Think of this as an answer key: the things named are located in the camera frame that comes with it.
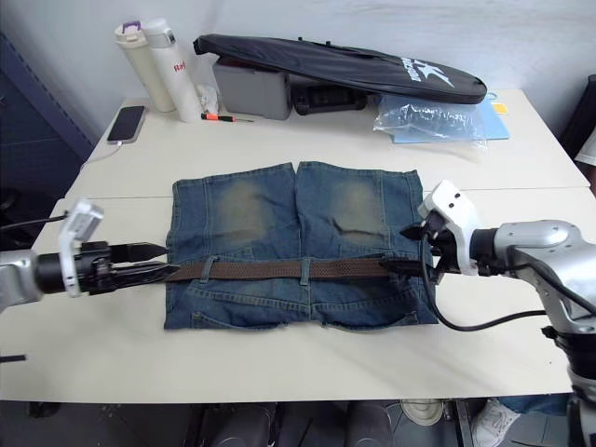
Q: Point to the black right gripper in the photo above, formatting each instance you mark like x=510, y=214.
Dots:
x=444, y=251

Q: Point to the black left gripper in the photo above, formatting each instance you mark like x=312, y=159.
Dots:
x=93, y=270

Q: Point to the brown braided belt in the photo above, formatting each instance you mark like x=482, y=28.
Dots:
x=270, y=270

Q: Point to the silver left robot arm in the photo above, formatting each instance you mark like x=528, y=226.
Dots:
x=18, y=277

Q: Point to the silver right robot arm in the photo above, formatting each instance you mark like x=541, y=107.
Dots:
x=545, y=251

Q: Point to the blue denim shorts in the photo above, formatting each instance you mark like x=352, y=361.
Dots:
x=288, y=209

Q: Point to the clear plastic bag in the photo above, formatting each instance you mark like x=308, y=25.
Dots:
x=428, y=123

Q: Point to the black smartphone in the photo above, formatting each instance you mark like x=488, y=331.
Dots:
x=126, y=123

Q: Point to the light blue folder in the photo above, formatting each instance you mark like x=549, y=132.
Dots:
x=493, y=125

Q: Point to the white sneaker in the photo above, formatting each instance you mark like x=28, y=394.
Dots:
x=421, y=412
x=493, y=426

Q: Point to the orange and black screwdriver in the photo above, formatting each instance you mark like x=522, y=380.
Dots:
x=219, y=117

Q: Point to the yellow sticky note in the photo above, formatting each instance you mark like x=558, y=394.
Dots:
x=499, y=107

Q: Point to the black hard case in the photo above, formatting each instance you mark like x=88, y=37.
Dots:
x=326, y=100

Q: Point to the dark blue cabinet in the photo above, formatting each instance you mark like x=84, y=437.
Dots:
x=32, y=125

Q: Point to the crumpled white wrapper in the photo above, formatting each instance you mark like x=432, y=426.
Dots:
x=207, y=98

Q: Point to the white bottle with red print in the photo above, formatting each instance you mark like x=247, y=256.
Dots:
x=179, y=79

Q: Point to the cream bottle with purple lid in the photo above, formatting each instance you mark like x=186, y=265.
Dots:
x=144, y=70

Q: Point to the black racket bag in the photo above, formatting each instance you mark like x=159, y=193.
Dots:
x=349, y=65

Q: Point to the blue jeans leg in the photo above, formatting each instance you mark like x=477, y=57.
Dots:
x=535, y=405

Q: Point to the grey plastic box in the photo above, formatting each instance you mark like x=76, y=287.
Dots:
x=251, y=93

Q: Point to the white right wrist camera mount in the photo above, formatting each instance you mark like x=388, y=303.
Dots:
x=449, y=205

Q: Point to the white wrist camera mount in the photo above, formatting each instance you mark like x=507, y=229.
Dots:
x=77, y=223
x=449, y=205

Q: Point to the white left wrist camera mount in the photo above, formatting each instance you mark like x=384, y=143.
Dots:
x=77, y=223

